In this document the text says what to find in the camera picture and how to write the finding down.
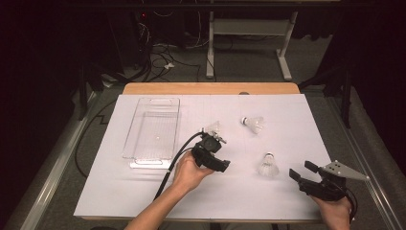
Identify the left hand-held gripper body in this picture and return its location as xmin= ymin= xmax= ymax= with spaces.
xmin=191 ymin=130 xmax=228 ymax=169

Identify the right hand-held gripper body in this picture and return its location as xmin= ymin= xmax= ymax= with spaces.
xmin=300 ymin=160 xmax=372 ymax=202

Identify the white feather shuttlecock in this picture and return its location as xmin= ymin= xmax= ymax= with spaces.
xmin=240 ymin=115 xmax=266 ymax=135
xmin=205 ymin=120 xmax=223 ymax=136
xmin=258 ymin=151 xmax=281 ymax=177

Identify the clear plastic tray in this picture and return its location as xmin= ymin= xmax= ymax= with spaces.
xmin=122 ymin=97 xmax=182 ymax=171

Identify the person's right hand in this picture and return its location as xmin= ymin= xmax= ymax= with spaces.
xmin=310 ymin=193 xmax=352 ymax=230

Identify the person's left hand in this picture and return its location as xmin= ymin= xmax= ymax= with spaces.
xmin=171 ymin=150 xmax=215 ymax=194

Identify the white table cover sheet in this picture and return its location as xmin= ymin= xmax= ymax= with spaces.
xmin=73 ymin=93 xmax=333 ymax=222

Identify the black metal stand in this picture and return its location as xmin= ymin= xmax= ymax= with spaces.
xmin=300 ymin=65 xmax=353 ymax=129
xmin=78 ymin=61 xmax=106 ymax=122

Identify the dark computer tower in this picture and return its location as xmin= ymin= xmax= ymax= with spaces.
xmin=106 ymin=9 xmax=152 ymax=70

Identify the left hand-held gripper cable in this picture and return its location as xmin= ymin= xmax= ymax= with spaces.
xmin=153 ymin=131 xmax=205 ymax=201

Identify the aluminium floor rail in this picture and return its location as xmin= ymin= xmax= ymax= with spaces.
xmin=18 ymin=90 xmax=99 ymax=230
xmin=325 ymin=95 xmax=404 ymax=230

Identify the tangle of black floor cables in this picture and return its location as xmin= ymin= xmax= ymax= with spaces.
xmin=137 ymin=42 xmax=205 ymax=83

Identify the black floor cable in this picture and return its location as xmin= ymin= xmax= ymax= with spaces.
xmin=74 ymin=98 xmax=119 ymax=179

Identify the white metal desk frame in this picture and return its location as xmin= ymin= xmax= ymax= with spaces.
xmin=205 ymin=11 xmax=300 ymax=82

